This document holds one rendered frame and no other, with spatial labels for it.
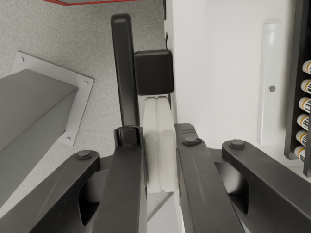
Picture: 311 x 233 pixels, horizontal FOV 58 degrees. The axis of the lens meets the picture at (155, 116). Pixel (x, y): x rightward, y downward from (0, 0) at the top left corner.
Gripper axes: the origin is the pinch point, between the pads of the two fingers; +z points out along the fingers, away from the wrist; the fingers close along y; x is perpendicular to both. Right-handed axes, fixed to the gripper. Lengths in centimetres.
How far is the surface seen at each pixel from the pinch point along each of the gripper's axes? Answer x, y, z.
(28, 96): -11, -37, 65
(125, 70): 3.5, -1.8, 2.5
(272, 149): -6.2, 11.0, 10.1
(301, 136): -3.3, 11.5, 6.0
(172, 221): -78, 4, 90
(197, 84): 2.7, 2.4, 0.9
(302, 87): 0.7, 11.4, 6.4
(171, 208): -71, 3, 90
